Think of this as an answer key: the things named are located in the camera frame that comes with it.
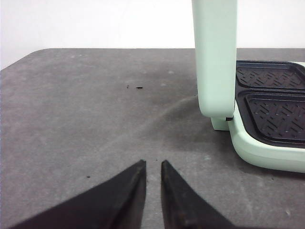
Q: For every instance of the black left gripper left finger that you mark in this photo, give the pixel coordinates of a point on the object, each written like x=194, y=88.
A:
x=115, y=204

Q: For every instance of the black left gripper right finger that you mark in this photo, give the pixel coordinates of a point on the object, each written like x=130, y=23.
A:
x=183, y=208

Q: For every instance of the mint green breakfast maker base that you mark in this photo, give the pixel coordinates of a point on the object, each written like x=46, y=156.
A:
x=268, y=126

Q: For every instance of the mint green sandwich maker lid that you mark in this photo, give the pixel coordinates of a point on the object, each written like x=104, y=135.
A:
x=215, y=25

